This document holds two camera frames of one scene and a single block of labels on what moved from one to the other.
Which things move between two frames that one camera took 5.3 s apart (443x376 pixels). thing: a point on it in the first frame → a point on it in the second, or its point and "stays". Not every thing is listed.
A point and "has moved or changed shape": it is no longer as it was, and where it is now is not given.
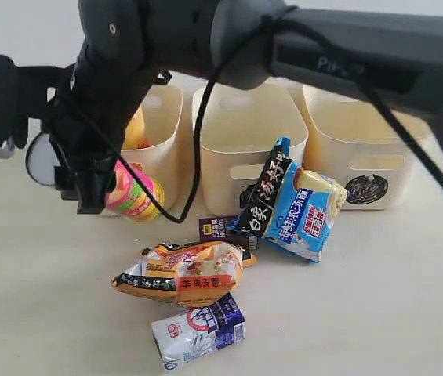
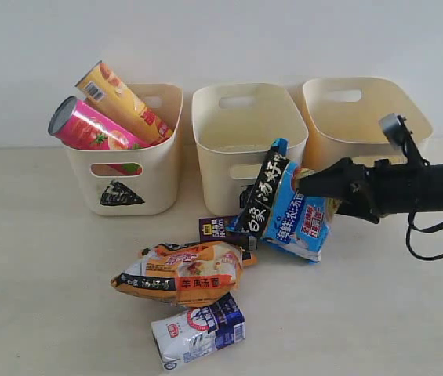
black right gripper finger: (65, 179) → (347, 208)
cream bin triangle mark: (157, 162) stays
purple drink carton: (215, 229) stays
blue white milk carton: (183, 336) stays
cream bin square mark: (240, 131) stays
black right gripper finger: (94, 184) → (333, 181)
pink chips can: (127, 197) has moved or changed shape
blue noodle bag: (290, 207) stays
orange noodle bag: (186, 273) stays
